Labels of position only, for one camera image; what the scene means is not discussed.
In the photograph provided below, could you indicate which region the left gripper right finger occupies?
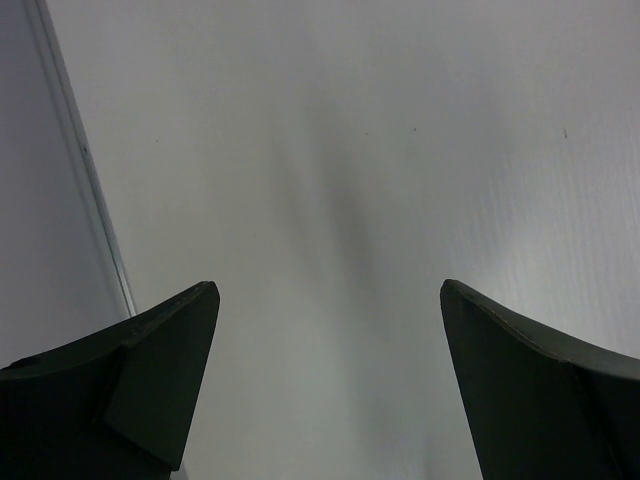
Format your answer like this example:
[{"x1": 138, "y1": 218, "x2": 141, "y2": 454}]
[{"x1": 440, "y1": 279, "x2": 639, "y2": 479}]

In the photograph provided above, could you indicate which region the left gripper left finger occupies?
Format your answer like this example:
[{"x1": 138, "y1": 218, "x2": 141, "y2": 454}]
[{"x1": 1, "y1": 281, "x2": 220, "y2": 479}]

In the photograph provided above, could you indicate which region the left aluminium frame post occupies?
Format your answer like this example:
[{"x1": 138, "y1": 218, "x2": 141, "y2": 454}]
[{"x1": 22, "y1": 1, "x2": 136, "y2": 316}]

